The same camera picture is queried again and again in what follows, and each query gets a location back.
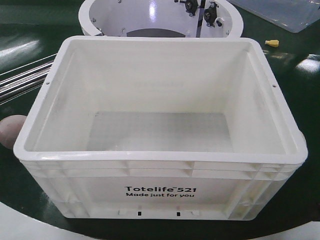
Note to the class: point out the white plastic Totelife tote box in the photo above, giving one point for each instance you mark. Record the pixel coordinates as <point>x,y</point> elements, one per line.
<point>160,128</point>

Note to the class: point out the pink ball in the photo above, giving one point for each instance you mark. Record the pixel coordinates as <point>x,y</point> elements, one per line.
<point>10,128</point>

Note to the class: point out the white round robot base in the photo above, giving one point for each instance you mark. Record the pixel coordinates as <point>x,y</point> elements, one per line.
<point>160,18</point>

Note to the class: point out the small yellow cap piece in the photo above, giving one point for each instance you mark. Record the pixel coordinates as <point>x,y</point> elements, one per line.
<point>272,43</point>

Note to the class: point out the metal rod rack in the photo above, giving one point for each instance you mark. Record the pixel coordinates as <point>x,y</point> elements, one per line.
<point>25,78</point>

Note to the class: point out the translucent plastic bin lid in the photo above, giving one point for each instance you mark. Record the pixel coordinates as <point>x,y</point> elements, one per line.
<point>291,15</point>

